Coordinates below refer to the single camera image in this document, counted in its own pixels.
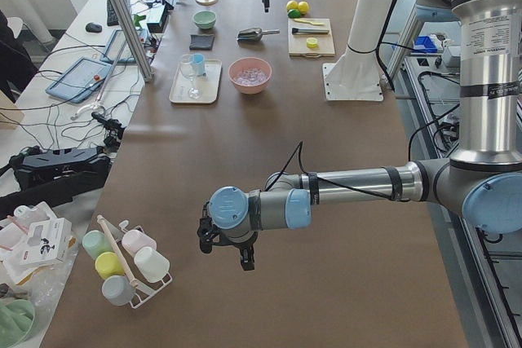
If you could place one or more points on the pink cup on rack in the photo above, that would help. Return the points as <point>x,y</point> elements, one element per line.
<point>134,240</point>

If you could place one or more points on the clear ice cubes pile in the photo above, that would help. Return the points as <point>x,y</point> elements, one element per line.
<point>251,76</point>

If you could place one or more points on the whole yellow lemon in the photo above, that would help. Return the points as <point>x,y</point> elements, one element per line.
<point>303,7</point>

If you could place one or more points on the steel ice scoop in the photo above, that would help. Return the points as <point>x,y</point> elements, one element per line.
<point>255,34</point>

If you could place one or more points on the green plastic bowl stack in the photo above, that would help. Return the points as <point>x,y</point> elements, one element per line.
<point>17,320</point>

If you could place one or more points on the blue teach pendant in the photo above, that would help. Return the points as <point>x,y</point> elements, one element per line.
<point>79,81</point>
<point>117,48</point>

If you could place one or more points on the green lime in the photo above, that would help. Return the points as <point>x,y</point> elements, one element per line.
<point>294,13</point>

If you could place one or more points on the grey folded cloth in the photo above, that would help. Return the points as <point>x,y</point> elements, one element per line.
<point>203,42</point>

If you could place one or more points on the black computer mouse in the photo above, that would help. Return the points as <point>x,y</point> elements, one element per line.
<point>93,28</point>

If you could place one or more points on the cream serving tray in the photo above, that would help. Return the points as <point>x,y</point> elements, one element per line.
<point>208,85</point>

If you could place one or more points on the green cup on rack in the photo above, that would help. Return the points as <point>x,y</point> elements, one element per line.
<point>95,243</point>

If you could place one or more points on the grey cup on rack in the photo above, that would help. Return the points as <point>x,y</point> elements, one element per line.
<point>118,290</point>

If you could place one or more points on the yellow cup on rack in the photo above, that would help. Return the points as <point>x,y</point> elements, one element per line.
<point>107,264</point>

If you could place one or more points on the white product box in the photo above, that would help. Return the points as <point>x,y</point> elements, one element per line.
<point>47,243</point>

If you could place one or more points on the bamboo cutting board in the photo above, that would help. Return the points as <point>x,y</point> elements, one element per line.
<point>297,45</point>

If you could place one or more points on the yellow plastic knife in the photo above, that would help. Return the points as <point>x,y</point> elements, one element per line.
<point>311,22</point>

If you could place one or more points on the blue storage bin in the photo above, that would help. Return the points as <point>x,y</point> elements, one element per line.
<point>428,44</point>

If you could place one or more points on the light blue cup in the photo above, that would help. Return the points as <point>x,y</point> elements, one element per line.
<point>199,64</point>

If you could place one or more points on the half lemon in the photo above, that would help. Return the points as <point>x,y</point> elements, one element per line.
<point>312,42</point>

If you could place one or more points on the clear wine glass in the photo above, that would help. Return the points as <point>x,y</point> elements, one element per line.
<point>187,66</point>

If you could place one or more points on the white cup on rack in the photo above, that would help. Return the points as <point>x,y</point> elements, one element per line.
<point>152,265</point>

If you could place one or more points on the aluminium frame post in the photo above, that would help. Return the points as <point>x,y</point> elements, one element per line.
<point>132,38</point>

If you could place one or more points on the white wire rack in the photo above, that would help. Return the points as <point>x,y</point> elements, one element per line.
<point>144,291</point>

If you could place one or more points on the pink bowl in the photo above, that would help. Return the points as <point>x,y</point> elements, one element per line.
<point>249,62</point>

